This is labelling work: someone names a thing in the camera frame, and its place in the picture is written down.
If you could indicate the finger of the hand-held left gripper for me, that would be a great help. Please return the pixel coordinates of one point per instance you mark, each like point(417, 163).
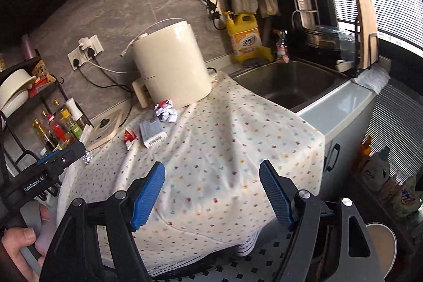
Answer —
point(67, 156)

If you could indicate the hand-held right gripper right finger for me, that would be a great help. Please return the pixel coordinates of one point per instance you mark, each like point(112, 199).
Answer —
point(276, 196)

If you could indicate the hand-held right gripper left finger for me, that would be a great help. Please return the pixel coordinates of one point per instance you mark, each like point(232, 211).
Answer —
point(148, 196)

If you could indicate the foil ball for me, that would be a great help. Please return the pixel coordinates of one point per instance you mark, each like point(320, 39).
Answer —
point(88, 157)

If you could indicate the small red wrapper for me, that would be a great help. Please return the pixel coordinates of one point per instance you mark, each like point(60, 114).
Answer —
point(130, 136)

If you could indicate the grey cardboard box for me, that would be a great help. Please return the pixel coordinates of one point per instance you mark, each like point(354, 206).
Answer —
point(152, 132)

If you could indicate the red white wrapper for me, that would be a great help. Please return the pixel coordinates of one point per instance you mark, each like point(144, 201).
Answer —
point(166, 112)

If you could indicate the person's left hand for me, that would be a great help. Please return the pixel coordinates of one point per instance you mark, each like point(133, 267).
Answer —
point(19, 237)

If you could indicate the clear oil bottle red cap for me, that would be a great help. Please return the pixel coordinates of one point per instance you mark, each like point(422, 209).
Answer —
point(58, 131)

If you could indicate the yellow cap green label bottle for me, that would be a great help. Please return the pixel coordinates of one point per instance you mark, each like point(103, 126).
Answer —
point(76, 130)

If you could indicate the black metal kitchen rack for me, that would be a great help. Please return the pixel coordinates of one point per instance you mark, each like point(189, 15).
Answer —
point(24, 153)

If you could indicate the amber bottle gold cap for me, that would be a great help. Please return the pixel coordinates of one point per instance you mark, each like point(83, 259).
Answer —
point(41, 136)

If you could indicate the cream induction cooker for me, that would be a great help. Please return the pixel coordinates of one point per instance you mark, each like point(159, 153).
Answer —
point(105, 135)

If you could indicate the white tall cap bottle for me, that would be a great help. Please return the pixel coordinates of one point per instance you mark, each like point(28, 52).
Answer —
point(72, 107)

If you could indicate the small black knob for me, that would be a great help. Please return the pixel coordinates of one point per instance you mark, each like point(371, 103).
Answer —
point(104, 122)

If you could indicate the slim bottle gold cap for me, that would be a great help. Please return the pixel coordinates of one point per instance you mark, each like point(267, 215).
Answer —
point(56, 103)

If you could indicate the floral white tablecloth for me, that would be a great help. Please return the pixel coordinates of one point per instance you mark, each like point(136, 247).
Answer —
point(214, 153)

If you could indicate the cream bowl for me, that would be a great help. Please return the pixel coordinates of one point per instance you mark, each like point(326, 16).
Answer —
point(13, 105)

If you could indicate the black rack hook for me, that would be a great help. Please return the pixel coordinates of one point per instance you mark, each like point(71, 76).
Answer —
point(60, 81)

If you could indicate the red plastic utensil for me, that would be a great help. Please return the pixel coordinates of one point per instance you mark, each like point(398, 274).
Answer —
point(39, 84)

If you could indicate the white bowl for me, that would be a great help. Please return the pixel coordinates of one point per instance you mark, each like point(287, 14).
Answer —
point(16, 83)

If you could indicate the yellow snack packet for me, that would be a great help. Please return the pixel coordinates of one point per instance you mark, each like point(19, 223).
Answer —
point(41, 68)

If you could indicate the orange bottle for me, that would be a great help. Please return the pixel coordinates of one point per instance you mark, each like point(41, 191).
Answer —
point(366, 150)

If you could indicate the white detergent jug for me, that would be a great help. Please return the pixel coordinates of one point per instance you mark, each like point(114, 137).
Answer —
point(376, 169)

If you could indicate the white counter cabinet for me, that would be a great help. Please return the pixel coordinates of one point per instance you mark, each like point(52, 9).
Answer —
point(343, 110)

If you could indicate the white charger plug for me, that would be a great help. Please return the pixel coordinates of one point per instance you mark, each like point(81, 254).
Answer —
point(83, 44)

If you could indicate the steel kitchen sink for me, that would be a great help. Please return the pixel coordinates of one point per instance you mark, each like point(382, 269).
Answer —
point(290, 83)

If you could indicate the round beige container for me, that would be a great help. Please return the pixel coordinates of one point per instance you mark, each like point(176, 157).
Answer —
point(380, 247)

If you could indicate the pink cylinder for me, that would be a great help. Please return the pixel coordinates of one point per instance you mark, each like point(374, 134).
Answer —
point(28, 45)

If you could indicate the detergent refill pouch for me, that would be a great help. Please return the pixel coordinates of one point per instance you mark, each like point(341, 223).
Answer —
point(403, 197)

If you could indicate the cream air fryer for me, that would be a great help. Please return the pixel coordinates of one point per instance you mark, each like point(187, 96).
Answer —
point(172, 64)

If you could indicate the small red label bottle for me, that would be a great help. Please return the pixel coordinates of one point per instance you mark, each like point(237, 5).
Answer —
point(283, 49)

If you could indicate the white cloth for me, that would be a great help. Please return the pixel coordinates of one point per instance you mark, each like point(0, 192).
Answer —
point(371, 77)

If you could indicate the yellow detergent bottle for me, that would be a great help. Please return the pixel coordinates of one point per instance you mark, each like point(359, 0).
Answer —
point(246, 40)

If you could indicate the steel pot glass lid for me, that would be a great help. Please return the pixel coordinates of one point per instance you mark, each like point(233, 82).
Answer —
point(325, 35)

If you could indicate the chrome faucet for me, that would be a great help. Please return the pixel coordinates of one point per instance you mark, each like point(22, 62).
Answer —
point(297, 12)

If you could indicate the wooden cutting board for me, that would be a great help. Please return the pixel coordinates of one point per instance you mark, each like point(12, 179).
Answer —
point(365, 21)

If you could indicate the black dish rack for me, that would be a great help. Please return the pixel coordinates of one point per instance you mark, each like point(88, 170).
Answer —
point(330, 4)

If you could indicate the window blinds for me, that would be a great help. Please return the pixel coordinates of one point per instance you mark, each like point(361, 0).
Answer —
point(396, 14)

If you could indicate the white wall socket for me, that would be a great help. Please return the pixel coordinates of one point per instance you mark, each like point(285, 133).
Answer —
point(71, 58)
point(97, 43)

